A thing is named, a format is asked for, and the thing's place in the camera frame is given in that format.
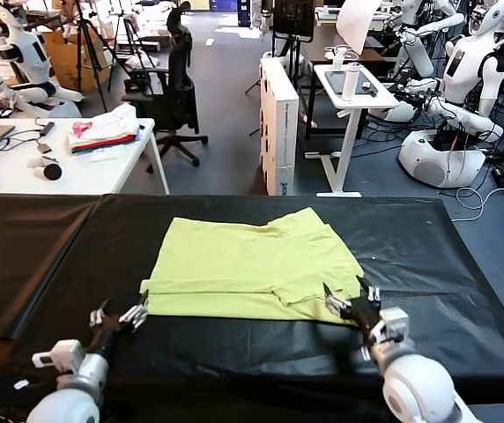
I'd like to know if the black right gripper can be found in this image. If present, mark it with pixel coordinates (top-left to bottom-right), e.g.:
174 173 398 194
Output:
322 275 383 340

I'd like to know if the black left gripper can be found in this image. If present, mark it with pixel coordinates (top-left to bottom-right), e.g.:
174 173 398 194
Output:
89 290 150 353

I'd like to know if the yellow-green t-shirt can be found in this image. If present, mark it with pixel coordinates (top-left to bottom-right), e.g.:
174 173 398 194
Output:
139 206 367 327

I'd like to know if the stack of folded clothes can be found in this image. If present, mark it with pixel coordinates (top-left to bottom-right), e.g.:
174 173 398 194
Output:
66 103 142 156

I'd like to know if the wide black table cover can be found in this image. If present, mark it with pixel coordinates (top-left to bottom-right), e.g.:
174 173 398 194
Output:
0 192 504 423

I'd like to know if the white work table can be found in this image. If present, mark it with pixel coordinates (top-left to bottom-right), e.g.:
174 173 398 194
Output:
0 117 170 196

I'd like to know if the black round handheld device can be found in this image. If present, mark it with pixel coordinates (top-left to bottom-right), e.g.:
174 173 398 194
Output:
29 156 63 181

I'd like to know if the white standing desk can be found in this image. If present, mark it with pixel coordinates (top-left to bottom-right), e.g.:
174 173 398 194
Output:
303 63 401 198

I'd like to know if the tall white cardboard box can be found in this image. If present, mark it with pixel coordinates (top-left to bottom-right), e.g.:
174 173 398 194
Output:
259 56 300 197

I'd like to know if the white bottle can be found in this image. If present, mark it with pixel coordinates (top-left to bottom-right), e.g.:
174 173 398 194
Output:
342 62 362 101

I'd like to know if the dark tablet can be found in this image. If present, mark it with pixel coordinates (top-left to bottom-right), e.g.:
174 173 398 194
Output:
324 69 379 96

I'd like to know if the black office chair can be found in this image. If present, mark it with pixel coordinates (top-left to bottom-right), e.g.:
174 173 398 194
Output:
121 1 209 168

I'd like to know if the white humanoid robot right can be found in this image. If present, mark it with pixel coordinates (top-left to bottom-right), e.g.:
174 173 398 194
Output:
383 0 504 189

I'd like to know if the white humanoid robot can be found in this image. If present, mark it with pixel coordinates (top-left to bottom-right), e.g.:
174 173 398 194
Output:
383 0 504 189
392 0 467 78
0 0 85 119

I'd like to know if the brown cardboard box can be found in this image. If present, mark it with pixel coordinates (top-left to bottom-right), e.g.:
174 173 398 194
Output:
40 28 116 93

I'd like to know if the dark wooden desk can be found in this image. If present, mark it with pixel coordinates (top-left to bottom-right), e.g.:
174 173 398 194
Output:
300 26 388 63

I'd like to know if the white humanoid robot left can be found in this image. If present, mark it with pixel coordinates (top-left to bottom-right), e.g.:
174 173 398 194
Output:
0 0 85 119

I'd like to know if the white curved sheet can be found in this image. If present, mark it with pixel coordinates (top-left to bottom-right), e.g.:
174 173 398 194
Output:
336 0 383 57

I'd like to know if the black monitor on stand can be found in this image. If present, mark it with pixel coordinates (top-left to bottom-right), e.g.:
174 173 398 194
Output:
272 0 315 142

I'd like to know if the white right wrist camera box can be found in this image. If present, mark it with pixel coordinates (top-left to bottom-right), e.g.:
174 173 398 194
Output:
368 307 411 345

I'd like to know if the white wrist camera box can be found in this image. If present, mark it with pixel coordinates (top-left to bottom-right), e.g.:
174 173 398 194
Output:
31 338 85 369
368 307 411 345

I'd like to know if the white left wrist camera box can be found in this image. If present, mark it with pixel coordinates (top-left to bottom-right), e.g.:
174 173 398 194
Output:
31 338 85 369

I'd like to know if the white floor cable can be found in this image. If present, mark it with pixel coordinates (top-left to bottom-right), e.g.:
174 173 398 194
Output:
449 187 504 223

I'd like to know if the white ring controller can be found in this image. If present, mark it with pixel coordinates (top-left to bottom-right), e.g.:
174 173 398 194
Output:
324 45 361 71

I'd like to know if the black camera tripod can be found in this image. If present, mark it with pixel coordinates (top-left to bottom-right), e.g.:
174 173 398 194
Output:
110 12 159 93
60 0 130 114

